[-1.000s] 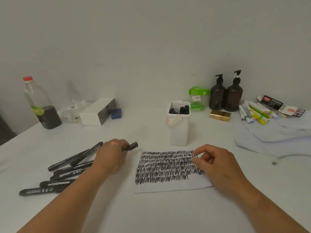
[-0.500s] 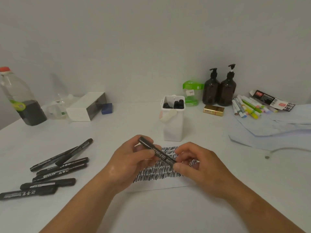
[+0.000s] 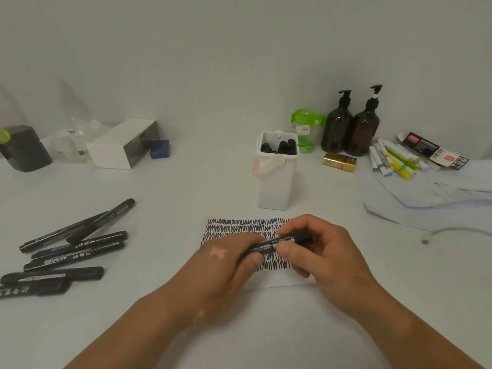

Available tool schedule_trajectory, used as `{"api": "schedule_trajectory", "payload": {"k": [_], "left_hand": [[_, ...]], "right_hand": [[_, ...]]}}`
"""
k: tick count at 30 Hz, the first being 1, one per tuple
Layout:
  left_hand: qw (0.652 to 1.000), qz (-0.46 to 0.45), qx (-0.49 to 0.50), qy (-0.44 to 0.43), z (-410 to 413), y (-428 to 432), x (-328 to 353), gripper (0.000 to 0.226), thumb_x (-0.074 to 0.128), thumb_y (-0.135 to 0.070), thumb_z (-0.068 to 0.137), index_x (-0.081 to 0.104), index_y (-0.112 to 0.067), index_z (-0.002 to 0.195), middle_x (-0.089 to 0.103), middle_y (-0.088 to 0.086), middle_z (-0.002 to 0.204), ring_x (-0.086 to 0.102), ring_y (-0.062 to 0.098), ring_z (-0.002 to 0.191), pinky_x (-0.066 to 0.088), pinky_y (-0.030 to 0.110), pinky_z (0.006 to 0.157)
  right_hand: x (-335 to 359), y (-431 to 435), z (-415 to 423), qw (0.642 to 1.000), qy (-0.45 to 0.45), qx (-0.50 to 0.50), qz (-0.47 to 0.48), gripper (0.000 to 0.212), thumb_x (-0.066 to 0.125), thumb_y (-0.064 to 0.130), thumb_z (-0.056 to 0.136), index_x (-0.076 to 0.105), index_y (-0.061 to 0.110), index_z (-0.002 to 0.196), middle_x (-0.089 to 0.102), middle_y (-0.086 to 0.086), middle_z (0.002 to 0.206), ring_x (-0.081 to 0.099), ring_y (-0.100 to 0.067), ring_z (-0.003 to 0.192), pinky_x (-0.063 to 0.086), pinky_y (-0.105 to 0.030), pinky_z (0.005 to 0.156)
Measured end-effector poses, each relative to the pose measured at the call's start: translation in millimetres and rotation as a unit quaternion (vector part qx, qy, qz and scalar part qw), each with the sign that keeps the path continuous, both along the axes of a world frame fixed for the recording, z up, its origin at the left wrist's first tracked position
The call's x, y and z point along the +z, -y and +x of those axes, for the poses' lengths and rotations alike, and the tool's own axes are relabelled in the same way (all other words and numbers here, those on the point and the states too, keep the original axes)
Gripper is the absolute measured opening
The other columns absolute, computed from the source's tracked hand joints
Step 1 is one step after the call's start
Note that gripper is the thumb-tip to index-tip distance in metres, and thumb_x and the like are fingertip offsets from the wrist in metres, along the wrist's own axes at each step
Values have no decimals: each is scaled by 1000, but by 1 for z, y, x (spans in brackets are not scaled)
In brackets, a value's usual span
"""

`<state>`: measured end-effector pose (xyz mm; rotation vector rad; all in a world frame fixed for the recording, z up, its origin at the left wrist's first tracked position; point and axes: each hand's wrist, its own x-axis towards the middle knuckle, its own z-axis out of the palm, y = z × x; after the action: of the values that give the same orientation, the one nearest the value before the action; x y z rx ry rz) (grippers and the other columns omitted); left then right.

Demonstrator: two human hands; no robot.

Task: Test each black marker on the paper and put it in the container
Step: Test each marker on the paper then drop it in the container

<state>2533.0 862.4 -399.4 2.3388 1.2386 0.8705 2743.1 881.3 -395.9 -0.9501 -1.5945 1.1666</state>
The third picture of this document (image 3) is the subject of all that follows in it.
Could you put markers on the small blue box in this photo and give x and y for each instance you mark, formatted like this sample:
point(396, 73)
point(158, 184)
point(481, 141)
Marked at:
point(160, 149)

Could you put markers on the pile of black markers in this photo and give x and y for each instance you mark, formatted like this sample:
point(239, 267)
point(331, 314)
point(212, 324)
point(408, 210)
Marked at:
point(96, 242)

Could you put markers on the pile of loose white sheets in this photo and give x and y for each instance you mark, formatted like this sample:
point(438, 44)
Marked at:
point(423, 195)

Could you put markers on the bunch of pastel highlighter pens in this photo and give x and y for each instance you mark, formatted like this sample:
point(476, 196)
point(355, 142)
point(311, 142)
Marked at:
point(396, 163)

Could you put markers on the person's right forearm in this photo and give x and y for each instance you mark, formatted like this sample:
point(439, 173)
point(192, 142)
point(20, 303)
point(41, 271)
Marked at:
point(419, 334)

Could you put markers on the black marker pen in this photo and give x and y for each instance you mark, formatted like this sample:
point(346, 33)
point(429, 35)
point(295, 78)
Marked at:
point(298, 238)

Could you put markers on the white box with grey front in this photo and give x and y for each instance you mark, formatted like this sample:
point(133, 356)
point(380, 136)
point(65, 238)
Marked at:
point(109, 153)

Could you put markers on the clear jar with green lid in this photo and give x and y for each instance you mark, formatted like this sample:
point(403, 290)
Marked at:
point(307, 116)

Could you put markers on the small gold box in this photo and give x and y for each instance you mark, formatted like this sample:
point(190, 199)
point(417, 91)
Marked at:
point(338, 162)

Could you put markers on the bundle of black markers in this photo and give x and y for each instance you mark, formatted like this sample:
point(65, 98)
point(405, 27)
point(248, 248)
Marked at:
point(284, 146)

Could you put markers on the brown pump bottle white neck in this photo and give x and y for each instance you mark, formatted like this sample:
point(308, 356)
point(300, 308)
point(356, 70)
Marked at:
point(361, 134)

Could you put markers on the white paper with black scribbles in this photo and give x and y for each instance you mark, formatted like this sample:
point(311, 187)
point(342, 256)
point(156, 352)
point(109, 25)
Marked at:
point(284, 282)

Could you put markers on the person's left forearm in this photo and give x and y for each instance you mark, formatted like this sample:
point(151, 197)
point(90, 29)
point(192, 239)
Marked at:
point(127, 334)

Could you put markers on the person's right hand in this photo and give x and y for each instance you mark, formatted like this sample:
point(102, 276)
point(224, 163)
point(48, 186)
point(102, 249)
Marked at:
point(338, 269)

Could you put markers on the black and red cardboard box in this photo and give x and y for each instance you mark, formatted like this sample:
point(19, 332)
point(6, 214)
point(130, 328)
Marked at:
point(426, 144)

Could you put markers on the clear bottle with dark liquid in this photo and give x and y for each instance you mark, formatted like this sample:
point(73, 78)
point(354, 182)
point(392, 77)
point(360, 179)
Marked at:
point(27, 149)

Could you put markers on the person's left hand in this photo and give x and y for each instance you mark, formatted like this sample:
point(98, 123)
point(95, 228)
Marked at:
point(207, 280)

